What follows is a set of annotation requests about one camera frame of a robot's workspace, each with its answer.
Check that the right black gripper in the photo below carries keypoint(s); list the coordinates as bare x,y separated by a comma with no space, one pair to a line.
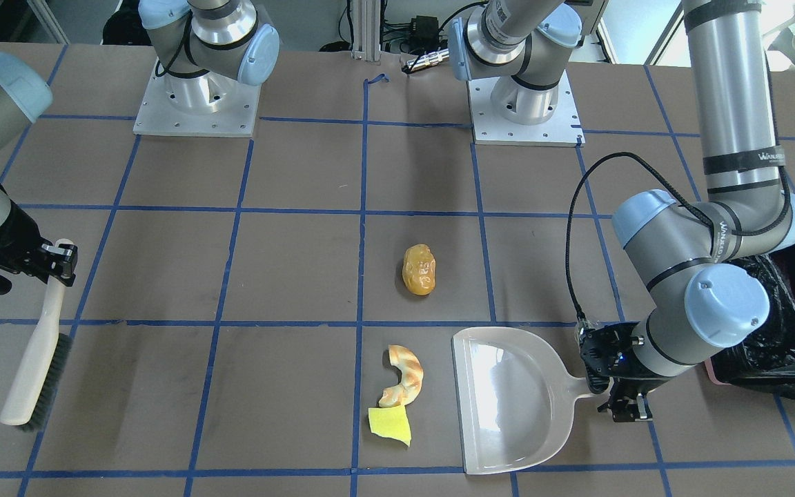
20,243

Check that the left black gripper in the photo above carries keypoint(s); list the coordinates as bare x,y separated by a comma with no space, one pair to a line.
628,381

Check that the beige plastic dustpan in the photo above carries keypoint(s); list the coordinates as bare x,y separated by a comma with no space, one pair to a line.
517,391

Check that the beige hand brush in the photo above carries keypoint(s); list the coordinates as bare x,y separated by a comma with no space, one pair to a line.
33,389

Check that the croissant piece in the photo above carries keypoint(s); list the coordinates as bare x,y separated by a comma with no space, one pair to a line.
411,377

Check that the yellow sponge piece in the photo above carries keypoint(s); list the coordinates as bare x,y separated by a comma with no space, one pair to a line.
390,423

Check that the golden bread roll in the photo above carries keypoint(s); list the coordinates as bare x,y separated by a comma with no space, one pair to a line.
419,270

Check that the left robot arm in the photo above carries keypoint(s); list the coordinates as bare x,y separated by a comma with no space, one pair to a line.
682,251

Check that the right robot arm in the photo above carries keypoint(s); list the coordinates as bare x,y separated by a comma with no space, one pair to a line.
212,58

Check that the silver connector plug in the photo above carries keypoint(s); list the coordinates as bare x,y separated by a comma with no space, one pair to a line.
426,61

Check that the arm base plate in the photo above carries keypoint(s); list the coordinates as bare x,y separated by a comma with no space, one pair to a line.
504,113
207,106

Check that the aluminium frame post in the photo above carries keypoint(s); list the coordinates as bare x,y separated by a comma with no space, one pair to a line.
366,30

